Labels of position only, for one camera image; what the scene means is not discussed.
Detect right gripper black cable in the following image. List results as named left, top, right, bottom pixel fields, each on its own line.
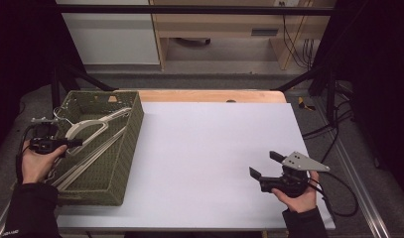
left=308, top=171, right=360, bottom=218

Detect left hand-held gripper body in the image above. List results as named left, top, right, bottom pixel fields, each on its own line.
left=29, top=117, right=71, bottom=156

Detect person's left hand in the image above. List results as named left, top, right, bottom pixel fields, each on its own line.
left=21, top=141, right=68, bottom=185

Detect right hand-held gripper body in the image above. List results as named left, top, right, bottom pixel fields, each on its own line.
left=258, top=151, right=332, bottom=198

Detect person's right hand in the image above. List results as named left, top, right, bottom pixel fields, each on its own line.
left=271, top=171, right=321, bottom=214

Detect hanging black cables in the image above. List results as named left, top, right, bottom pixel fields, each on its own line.
left=278, top=1, right=315, bottom=70

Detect white paper sheet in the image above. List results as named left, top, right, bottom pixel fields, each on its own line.
left=55, top=101, right=337, bottom=231

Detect black curtain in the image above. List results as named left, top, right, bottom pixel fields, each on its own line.
left=308, top=0, right=404, bottom=201
left=0, top=0, right=86, bottom=160

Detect black frame strut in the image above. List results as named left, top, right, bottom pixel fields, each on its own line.
left=272, top=63, right=337, bottom=123
left=50, top=62, right=118, bottom=117

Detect black horizontal frame bar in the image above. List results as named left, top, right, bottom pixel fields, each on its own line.
left=55, top=4, right=337, bottom=16

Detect green woven basket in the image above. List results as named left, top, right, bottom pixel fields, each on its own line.
left=10, top=90, right=145, bottom=206

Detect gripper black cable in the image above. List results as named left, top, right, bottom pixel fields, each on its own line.
left=308, top=171, right=360, bottom=218
left=15, top=124, right=37, bottom=184

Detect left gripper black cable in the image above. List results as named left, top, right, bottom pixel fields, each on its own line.
left=15, top=124, right=37, bottom=184

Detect black floor cables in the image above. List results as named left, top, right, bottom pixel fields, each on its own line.
left=302, top=98, right=354, bottom=165

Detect light wooden desk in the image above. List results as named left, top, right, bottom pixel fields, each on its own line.
left=149, top=0, right=337, bottom=71

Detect white cabinet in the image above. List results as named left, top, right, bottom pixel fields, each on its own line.
left=55, top=0, right=161, bottom=66

